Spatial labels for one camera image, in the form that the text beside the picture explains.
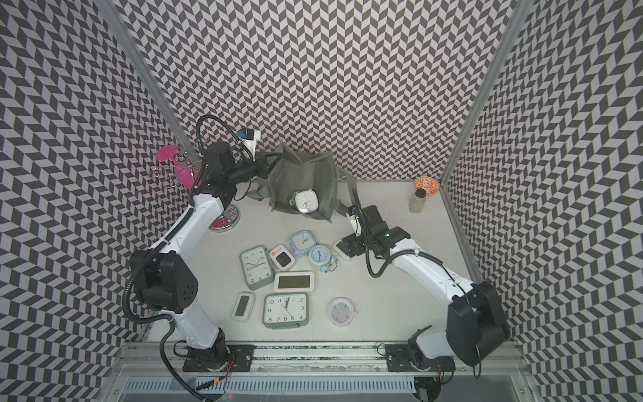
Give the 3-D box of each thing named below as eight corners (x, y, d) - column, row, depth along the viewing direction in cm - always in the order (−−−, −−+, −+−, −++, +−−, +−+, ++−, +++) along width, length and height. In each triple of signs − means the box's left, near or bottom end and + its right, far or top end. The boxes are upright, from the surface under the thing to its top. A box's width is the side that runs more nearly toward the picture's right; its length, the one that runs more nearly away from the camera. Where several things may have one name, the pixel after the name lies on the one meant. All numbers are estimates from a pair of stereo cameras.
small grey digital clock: (233, 321, 81) (230, 319, 79) (239, 294, 86) (237, 291, 84) (250, 321, 81) (248, 319, 79) (256, 294, 86) (254, 291, 84)
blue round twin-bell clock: (326, 277, 89) (326, 273, 87) (306, 256, 94) (305, 252, 92) (340, 264, 92) (340, 260, 90) (320, 245, 97) (319, 240, 95)
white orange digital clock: (283, 272, 90) (282, 268, 88) (270, 256, 94) (268, 252, 92) (295, 262, 93) (294, 258, 90) (282, 247, 97) (280, 243, 94)
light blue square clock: (288, 255, 95) (287, 251, 92) (291, 234, 101) (290, 230, 98) (315, 255, 95) (314, 252, 92) (316, 234, 101) (315, 230, 98)
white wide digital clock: (273, 292, 85) (271, 289, 83) (276, 274, 89) (274, 271, 87) (314, 292, 85) (313, 289, 83) (315, 274, 89) (314, 271, 87)
